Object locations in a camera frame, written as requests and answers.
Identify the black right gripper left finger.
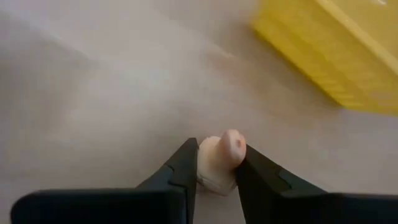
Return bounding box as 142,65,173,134
136,138,200,224

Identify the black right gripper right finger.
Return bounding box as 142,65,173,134
235,144,328,224

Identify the white mushroom brown-streaked cap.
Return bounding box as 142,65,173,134
196,129,248,197

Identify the yellow plastic basket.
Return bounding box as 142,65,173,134
250,0,398,116

